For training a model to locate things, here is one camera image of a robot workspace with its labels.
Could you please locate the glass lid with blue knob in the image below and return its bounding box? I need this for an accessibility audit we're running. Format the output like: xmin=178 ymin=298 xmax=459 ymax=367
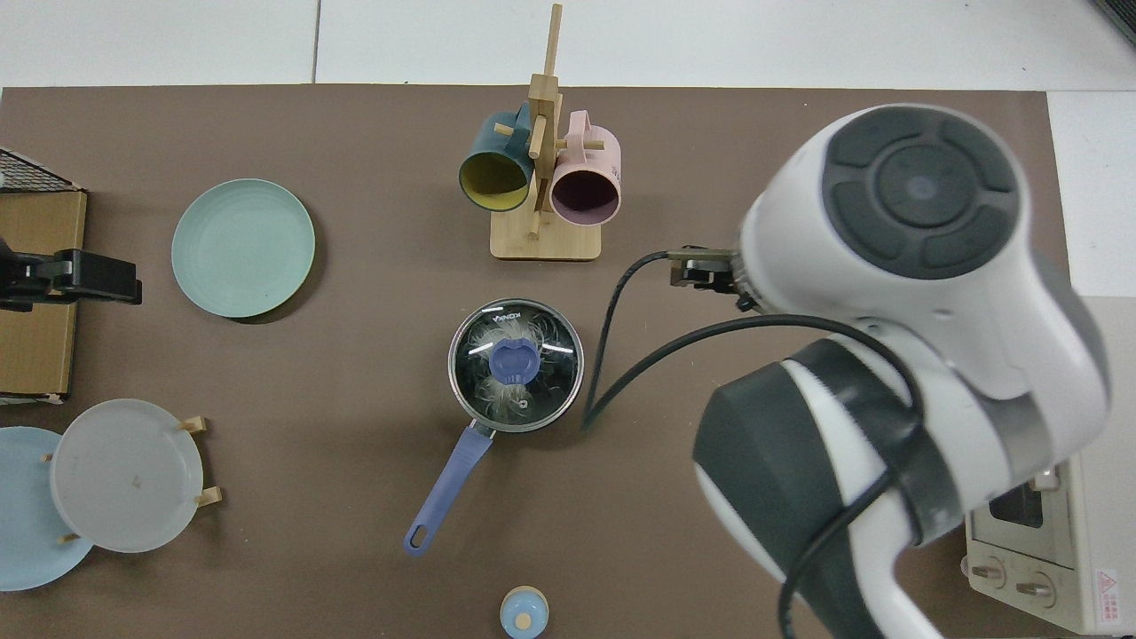
xmin=448 ymin=300 xmax=586 ymax=434

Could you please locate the white vermicelli bundle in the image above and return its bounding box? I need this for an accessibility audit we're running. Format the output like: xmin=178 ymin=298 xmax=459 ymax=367
xmin=466 ymin=315 xmax=573 ymax=422

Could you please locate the pale green plate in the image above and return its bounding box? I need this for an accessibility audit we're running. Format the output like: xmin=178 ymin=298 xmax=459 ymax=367
xmin=170 ymin=178 xmax=316 ymax=320

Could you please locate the wooden plate rack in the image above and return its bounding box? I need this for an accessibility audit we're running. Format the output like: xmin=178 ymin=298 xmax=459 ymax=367
xmin=43 ymin=414 xmax=224 ymax=545

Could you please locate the grey plate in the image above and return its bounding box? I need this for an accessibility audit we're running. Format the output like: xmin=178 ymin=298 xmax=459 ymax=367
xmin=49 ymin=398 xmax=205 ymax=554

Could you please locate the light blue plate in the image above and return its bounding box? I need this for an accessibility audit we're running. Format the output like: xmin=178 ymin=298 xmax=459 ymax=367
xmin=0 ymin=426 xmax=95 ymax=591

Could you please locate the pink cup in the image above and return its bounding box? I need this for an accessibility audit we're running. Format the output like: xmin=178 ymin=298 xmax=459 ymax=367
xmin=548 ymin=110 xmax=622 ymax=226

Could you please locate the wooden cup stand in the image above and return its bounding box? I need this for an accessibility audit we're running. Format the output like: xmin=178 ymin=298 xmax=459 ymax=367
xmin=490 ymin=3 xmax=606 ymax=262

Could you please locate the dark teal cup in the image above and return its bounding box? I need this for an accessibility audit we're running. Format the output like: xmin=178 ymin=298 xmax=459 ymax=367
xmin=458 ymin=100 xmax=536 ymax=213

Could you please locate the brown table cloth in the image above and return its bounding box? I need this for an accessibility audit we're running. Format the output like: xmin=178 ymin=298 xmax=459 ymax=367
xmin=0 ymin=84 xmax=1072 ymax=639

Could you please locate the small blue round thing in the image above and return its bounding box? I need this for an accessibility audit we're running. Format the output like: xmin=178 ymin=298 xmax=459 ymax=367
xmin=500 ymin=586 xmax=550 ymax=638

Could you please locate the pale toaster oven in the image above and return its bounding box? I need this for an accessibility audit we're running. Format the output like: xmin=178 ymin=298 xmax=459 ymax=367
xmin=963 ymin=296 xmax=1136 ymax=636

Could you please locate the black flat object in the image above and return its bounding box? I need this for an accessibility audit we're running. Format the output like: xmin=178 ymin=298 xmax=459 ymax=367
xmin=1090 ymin=0 xmax=1136 ymax=47

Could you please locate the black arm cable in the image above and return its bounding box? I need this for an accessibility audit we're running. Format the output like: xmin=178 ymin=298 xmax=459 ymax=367
xmin=581 ymin=251 xmax=933 ymax=639

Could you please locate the wire basket with wooden floor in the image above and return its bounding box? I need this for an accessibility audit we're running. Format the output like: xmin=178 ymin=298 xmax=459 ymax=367
xmin=0 ymin=146 xmax=90 ymax=406

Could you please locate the black pot with blue handle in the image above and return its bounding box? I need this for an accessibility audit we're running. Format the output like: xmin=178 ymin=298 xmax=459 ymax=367
xmin=403 ymin=299 xmax=586 ymax=558

